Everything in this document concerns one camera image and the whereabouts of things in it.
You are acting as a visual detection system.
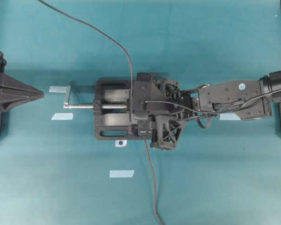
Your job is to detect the opposite gripper black fingers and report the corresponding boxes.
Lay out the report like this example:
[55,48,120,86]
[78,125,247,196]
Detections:
[0,52,44,132]

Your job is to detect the blue tape bottom centre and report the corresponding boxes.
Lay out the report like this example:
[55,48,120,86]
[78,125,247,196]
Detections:
[110,170,134,178]

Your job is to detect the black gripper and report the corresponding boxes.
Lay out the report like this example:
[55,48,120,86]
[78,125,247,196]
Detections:
[132,77,192,150]

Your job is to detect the blue tape right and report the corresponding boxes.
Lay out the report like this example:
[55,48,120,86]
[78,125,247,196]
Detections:
[220,113,240,120]

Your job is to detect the black USB cable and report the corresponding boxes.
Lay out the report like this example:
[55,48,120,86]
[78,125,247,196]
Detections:
[37,0,134,87]

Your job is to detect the black bench vise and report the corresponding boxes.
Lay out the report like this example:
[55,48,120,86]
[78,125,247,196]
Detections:
[63,80,152,141]

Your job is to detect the black USB hub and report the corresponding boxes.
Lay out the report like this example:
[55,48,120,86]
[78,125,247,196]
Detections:
[138,120,152,136]

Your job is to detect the black hub power cable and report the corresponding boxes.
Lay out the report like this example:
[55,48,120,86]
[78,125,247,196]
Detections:
[143,139,164,225]

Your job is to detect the white sticker dark dot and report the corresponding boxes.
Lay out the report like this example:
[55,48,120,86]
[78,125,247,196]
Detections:
[115,140,127,147]

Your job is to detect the blue tape lower left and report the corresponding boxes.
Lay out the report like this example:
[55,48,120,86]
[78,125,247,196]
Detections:
[51,113,74,120]

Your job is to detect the blue tape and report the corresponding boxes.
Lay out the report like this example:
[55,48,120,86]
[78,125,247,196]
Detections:
[49,86,67,93]
[220,113,240,120]
[51,113,74,120]
[110,170,134,178]

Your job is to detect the thin black camera cable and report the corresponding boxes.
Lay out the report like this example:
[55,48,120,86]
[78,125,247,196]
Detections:
[140,86,281,128]

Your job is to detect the black active robot arm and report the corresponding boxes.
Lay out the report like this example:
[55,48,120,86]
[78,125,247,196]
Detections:
[130,71,281,150]

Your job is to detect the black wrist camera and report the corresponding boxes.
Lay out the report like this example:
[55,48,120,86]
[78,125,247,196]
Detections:
[137,72,155,82]

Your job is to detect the blue tape top left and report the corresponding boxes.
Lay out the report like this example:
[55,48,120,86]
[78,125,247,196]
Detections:
[49,86,67,93]

